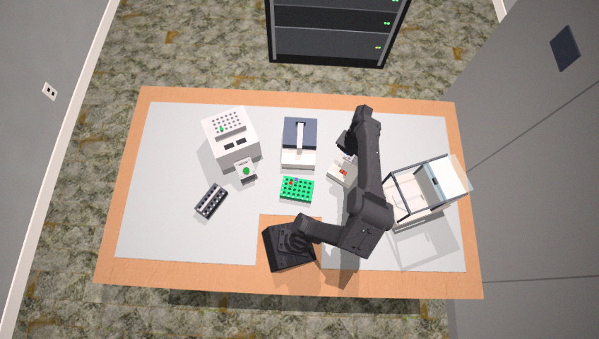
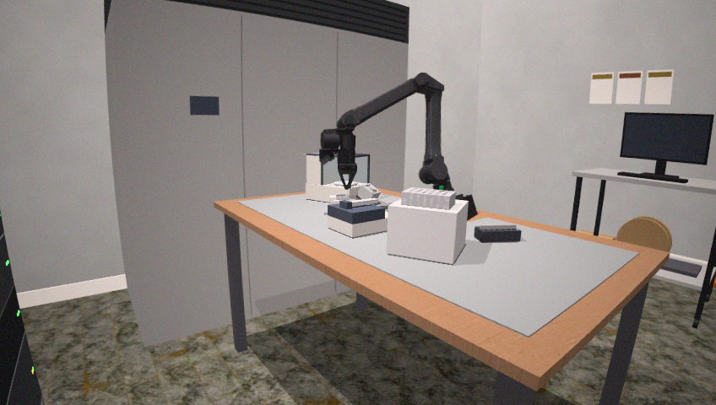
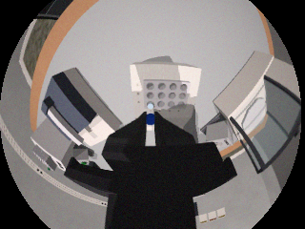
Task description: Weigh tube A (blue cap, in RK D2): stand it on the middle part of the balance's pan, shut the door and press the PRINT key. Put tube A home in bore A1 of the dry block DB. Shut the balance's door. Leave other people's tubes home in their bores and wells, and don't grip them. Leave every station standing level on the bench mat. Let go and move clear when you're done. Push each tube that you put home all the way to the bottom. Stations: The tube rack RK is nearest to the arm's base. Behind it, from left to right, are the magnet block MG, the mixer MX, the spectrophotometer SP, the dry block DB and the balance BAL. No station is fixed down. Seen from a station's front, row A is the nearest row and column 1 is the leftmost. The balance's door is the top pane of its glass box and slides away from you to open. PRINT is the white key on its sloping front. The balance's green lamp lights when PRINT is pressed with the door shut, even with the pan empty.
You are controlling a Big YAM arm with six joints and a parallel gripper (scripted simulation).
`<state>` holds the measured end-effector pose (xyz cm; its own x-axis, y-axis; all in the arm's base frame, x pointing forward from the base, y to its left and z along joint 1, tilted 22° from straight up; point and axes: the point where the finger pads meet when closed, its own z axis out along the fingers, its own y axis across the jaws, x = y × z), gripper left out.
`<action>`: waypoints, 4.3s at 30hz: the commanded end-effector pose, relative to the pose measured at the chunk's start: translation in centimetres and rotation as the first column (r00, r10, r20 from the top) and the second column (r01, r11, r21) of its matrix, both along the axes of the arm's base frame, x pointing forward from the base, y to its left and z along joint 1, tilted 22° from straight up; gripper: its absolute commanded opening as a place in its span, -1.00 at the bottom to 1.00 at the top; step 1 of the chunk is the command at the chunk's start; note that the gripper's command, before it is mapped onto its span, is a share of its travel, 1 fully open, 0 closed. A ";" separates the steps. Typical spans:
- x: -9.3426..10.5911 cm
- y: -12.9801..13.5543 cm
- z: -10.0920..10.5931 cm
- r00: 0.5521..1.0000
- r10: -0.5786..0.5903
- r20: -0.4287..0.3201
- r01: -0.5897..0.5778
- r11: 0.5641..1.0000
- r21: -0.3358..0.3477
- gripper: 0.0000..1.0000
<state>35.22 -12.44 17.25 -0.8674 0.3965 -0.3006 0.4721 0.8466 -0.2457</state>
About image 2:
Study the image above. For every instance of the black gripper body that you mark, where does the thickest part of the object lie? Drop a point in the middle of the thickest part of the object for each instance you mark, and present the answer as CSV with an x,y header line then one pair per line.
x,y
352,165

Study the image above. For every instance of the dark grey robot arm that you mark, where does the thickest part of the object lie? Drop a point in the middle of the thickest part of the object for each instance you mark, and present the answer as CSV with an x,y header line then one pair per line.
x,y
436,172

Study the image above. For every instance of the white block with grey holes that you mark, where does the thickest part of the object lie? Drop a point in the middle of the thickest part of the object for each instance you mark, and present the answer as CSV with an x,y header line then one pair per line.
x,y
337,198

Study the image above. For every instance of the light grey bench mat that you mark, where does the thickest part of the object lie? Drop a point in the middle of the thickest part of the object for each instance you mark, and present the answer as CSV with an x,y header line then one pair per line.
x,y
520,285

